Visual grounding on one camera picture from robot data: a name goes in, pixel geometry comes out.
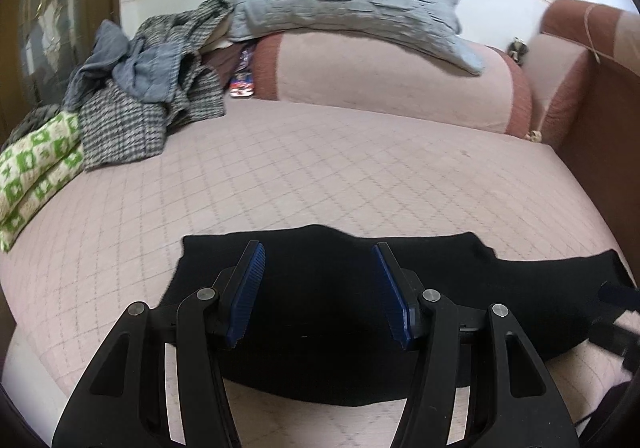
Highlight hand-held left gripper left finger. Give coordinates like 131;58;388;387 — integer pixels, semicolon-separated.
50;240;266;448

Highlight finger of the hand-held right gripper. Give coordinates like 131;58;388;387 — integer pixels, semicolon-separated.
598;281;640;315
589;320;638;371

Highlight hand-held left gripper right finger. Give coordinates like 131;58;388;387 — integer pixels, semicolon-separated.
372;242;581;448

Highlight black pants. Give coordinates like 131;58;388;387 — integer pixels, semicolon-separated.
160;224;638;409

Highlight pink quilted bed cover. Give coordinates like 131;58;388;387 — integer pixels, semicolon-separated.
0;98;628;448

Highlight houndstooth coat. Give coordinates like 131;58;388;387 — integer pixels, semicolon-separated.
7;0;236;173

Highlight colourful snack packet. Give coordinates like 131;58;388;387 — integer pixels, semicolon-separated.
228;46;257;99

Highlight pink bolster cushion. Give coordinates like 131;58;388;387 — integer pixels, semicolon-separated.
251;29;534;139

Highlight pink and brown side cushion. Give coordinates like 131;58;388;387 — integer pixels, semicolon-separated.
520;0;640;153

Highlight green and white patterned blanket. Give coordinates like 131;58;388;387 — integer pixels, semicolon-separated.
0;110;86;253

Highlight grey-blue garment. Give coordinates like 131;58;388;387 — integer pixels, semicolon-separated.
62;20;183;111

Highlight small dark trinket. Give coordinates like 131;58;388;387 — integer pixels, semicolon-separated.
507;38;530;66

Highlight dark wooden glass door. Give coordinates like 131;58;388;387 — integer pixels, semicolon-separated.
0;0;124;141

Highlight brown wooden bed frame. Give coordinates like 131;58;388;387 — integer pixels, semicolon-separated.
554;45;640;286

